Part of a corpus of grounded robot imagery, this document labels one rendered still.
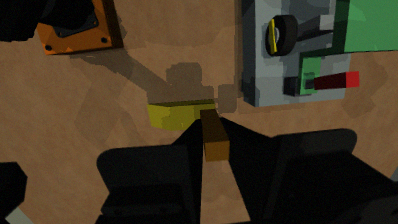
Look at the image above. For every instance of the green trolley with black wheels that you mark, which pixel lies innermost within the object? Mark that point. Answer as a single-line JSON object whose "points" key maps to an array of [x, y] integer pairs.
{"points": [[357, 26]]}

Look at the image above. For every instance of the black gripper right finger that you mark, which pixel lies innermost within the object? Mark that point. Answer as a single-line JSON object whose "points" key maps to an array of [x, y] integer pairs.
{"points": [[258, 162]]}

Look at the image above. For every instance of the grey ramp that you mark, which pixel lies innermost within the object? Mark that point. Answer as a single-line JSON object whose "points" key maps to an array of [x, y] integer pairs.
{"points": [[267, 80]]}

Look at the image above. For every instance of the red-headed metal pin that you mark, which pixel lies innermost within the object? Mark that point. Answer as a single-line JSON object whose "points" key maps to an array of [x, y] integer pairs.
{"points": [[335, 81]]}

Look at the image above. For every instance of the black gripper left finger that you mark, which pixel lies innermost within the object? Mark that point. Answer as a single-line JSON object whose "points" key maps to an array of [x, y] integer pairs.
{"points": [[178, 163]]}

